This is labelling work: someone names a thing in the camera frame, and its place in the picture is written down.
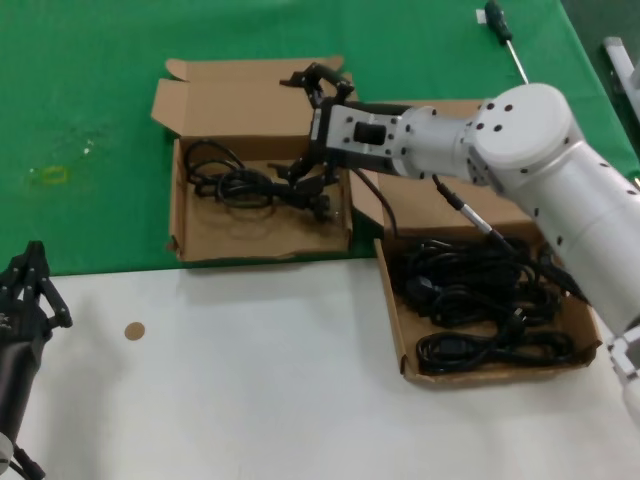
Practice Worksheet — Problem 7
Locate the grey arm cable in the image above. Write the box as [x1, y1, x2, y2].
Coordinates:
[349, 167, 400, 237]

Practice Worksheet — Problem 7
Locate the arm cable with metal connector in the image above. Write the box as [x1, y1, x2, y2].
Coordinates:
[432, 174, 586, 304]

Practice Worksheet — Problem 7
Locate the green table cloth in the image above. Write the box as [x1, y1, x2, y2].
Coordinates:
[0, 0, 640, 281]

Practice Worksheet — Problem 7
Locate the larger open cardboard box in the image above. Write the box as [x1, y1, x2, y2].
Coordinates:
[343, 99, 603, 386]

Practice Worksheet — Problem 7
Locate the green handled screwdriver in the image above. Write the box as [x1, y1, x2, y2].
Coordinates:
[483, 0, 532, 86]

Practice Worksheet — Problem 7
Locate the black power cable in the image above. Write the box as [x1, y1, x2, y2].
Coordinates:
[394, 238, 584, 330]
[416, 331, 576, 375]
[186, 141, 335, 225]

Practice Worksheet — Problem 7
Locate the smaller open cardboard box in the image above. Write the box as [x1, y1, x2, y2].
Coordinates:
[150, 54, 360, 264]

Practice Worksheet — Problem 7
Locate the grey aluminium profile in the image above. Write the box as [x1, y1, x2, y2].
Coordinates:
[602, 36, 640, 131]

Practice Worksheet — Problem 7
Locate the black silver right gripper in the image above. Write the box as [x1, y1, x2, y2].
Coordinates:
[267, 62, 404, 200]

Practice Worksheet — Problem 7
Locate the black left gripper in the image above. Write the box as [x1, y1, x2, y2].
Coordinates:
[0, 240, 74, 347]

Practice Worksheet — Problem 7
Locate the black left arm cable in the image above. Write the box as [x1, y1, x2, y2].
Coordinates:
[7, 442, 46, 480]

